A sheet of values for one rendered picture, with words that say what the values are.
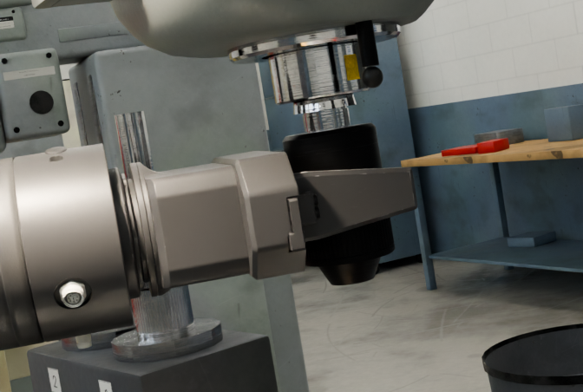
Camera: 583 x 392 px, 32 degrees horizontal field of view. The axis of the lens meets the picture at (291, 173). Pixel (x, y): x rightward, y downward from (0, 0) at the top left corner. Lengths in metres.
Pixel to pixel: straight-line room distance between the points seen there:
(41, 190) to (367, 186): 0.15
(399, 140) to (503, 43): 1.27
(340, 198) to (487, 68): 6.88
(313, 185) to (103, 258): 0.10
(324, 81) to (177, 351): 0.37
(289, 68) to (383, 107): 7.41
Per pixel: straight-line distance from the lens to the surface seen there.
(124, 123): 0.83
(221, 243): 0.46
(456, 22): 7.59
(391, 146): 7.91
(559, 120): 6.34
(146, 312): 0.83
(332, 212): 0.48
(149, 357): 0.81
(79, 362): 0.87
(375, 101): 7.86
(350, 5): 0.45
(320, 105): 0.50
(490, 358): 2.63
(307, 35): 0.47
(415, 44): 8.06
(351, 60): 0.49
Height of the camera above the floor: 1.27
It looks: 3 degrees down
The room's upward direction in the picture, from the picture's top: 9 degrees counter-clockwise
